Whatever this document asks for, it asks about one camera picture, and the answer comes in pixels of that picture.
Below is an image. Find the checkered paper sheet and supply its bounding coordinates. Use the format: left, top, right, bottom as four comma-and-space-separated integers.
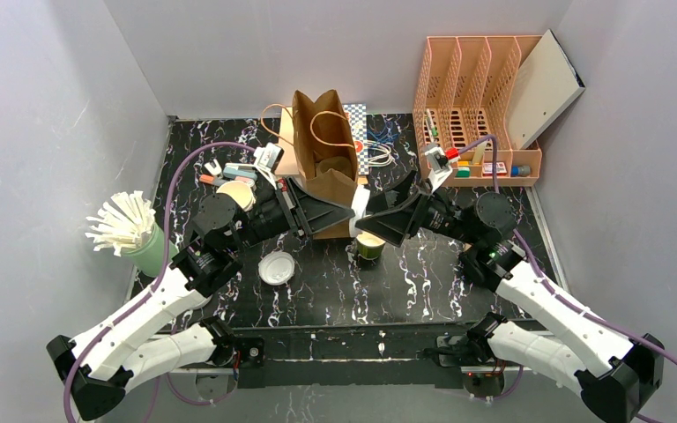
343, 103, 369, 175

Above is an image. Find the brown paper bag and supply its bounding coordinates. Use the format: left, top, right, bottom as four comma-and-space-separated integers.
267, 89, 359, 208

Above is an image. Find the white lid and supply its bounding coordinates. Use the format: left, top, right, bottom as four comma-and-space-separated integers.
258, 251, 296, 286

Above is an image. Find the green paper coffee cup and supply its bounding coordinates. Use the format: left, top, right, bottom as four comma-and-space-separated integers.
355, 232, 386, 262

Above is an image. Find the green cup of stirrers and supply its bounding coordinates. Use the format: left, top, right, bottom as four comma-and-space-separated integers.
85, 190, 178, 278

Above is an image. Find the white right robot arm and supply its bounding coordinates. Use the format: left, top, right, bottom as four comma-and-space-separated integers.
356, 145, 664, 422

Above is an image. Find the white folder board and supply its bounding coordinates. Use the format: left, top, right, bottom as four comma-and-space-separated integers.
505, 30, 585, 150

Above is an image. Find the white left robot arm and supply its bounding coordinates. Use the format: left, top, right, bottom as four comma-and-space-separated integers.
47, 160, 354, 422

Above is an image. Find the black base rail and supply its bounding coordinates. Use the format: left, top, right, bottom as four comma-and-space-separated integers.
216, 324, 515, 377

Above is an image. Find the orange file organizer rack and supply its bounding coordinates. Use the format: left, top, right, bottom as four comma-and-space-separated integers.
413, 35, 542, 187

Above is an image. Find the stack of white lids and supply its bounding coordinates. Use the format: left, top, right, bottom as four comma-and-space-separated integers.
217, 181, 256, 212

